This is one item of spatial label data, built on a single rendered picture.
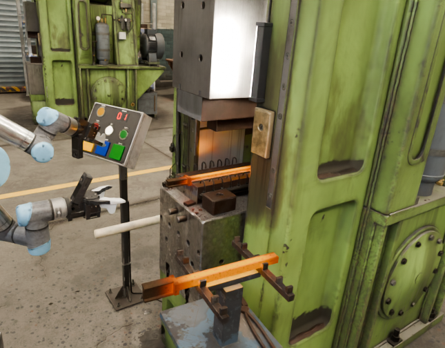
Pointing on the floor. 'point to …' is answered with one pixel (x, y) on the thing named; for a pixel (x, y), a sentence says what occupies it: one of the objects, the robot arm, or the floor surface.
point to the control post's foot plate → (116, 298)
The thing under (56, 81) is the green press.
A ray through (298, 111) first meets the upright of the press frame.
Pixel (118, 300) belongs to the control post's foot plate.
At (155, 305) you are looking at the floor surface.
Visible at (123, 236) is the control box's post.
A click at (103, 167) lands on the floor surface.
